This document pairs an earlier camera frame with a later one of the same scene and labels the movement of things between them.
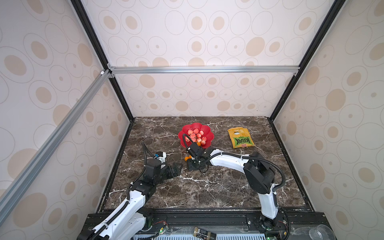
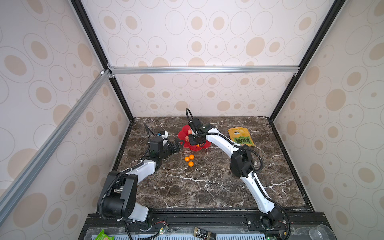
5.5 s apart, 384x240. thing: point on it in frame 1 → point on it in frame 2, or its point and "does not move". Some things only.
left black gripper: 177,172 → 173,147
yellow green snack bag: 240,137 does not move
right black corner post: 333,10 does not move
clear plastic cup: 322,232 does not move
